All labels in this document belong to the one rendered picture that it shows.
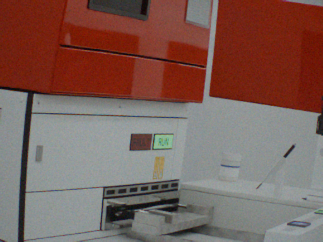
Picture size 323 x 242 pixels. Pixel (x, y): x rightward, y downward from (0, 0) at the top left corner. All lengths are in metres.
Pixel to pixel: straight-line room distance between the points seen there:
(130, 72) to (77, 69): 0.25
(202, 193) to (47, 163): 0.74
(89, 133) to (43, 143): 0.21
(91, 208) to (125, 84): 0.35
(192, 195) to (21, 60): 0.89
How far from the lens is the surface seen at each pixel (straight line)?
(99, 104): 2.07
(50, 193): 1.94
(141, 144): 2.28
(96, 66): 1.95
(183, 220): 2.31
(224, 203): 2.47
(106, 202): 2.15
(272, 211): 2.41
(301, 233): 1.82
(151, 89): 2.19
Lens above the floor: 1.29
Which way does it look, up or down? 3 degrees down
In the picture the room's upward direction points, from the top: 7 degrees clockwise
